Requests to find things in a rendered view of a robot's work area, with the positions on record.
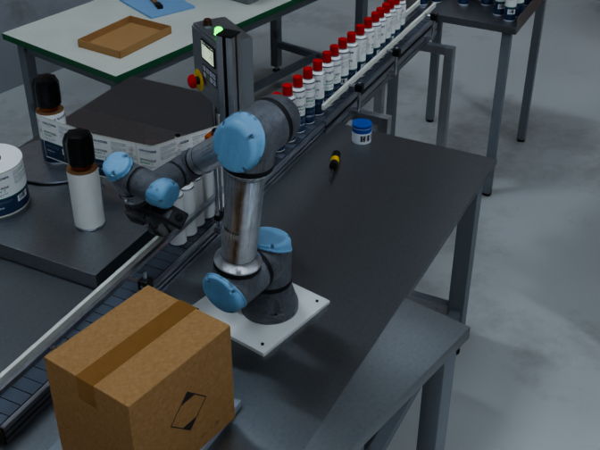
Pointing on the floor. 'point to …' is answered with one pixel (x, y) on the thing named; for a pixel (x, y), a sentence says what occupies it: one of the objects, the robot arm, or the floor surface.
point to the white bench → (246, 18)
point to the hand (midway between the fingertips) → (170, 232)
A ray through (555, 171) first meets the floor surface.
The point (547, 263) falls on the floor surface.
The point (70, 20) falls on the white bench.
